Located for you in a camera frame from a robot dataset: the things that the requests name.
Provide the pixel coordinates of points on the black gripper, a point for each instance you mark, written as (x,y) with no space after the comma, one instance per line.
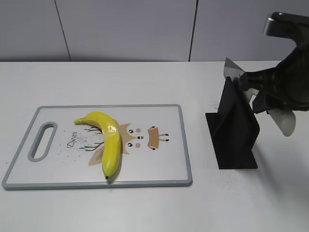
(290,88)

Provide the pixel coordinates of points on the white handled kitchen knife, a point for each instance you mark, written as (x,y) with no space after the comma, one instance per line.
(284,119)

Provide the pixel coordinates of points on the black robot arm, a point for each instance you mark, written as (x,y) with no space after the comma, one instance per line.
(289,26)

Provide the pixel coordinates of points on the yellow plastic banana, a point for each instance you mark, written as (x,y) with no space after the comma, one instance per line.
(112,140)

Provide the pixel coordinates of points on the black knife stand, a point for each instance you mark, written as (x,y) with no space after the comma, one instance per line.
(234,129)

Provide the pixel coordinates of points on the white cutting board grey rim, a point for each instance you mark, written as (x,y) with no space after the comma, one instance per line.
(55,153)

